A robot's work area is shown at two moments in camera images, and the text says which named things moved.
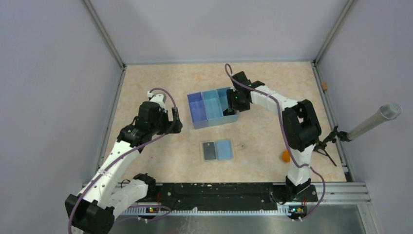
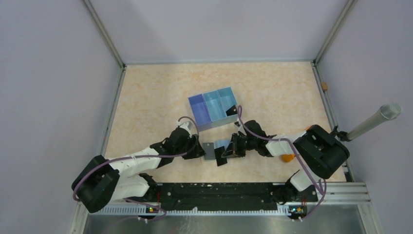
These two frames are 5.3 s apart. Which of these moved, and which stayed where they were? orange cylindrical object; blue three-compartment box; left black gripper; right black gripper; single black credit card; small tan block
Moved: left black gripper; right black gripper
Stayed: single black credit card; orange cylindrical object; small tan block; blue three-compartment box
